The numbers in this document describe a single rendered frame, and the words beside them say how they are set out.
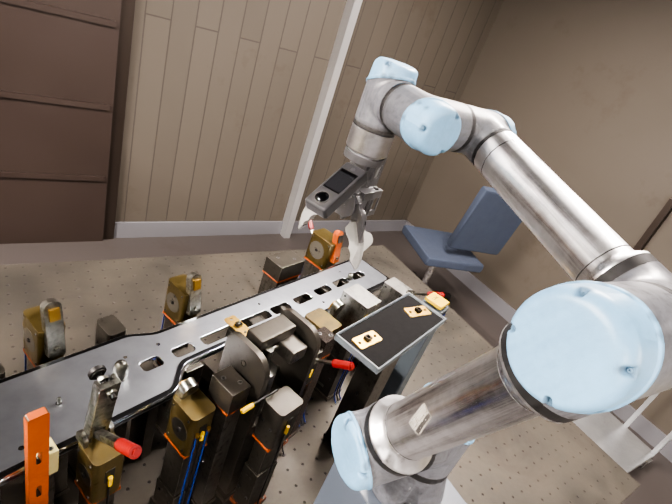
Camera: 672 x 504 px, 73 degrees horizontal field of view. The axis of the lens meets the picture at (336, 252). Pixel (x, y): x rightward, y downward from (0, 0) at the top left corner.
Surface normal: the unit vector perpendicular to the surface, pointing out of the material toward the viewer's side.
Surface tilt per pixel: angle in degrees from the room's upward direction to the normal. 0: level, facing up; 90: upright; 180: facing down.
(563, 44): 90
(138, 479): 0
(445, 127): 90
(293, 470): 0
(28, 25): 90
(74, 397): 0
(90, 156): 90
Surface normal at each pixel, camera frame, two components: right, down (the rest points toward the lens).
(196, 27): 0.52, 0.56
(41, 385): 0.31, -0.83
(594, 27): -0.80, 0.04
